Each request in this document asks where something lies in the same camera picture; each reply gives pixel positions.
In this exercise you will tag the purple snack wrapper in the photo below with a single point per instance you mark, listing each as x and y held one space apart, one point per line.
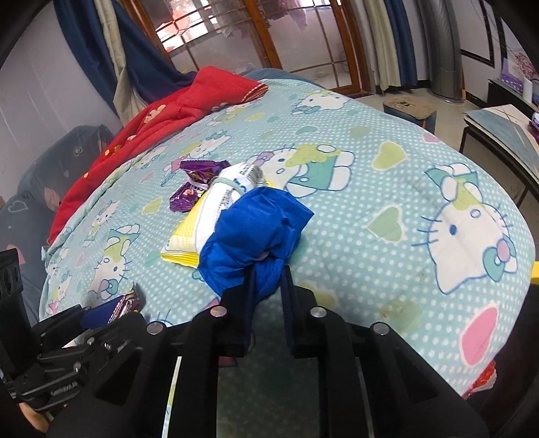
187 198
202 170

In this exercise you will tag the red quilt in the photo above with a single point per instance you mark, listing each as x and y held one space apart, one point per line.
177 105

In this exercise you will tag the white and yellow packet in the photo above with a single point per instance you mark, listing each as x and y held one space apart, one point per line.
202 219

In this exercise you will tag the grey tower air conditioner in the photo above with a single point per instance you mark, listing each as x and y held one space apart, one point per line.
442 46

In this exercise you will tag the small square stool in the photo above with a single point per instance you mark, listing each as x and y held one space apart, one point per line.
410 111

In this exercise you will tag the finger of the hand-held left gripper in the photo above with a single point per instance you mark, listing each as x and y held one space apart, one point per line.
75 370
67 322

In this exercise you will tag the purple picture box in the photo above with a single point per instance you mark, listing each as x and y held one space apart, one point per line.
511 73

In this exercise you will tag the coffee table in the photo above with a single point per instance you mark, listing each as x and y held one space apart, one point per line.
501 130

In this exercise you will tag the wooden glass door frame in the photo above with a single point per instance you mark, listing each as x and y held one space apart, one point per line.
252 46

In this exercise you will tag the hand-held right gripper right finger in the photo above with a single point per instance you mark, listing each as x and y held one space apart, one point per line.
289 290

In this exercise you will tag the brown snack wrapper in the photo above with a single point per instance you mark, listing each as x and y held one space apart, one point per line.
126 307

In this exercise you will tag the dark blue curtain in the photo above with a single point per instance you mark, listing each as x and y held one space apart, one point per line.
143 54

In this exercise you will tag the cartoon cat printed blanket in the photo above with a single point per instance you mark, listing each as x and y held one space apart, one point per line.
379 210

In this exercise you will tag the white vase with flowers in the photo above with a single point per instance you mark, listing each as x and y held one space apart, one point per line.
528 67

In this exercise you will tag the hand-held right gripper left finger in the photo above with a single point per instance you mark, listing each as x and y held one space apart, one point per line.
248 290

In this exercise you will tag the dark television cabinet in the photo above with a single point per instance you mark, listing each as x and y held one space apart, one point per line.
505 94

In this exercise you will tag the white curtain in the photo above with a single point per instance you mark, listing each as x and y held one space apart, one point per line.
377 42

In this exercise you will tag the blue plastic bag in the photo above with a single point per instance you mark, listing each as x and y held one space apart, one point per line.
252 236

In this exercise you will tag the beige curtain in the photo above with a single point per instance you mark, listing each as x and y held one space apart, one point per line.
122 84

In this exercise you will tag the red plastic bag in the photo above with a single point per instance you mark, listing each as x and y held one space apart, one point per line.
480 381

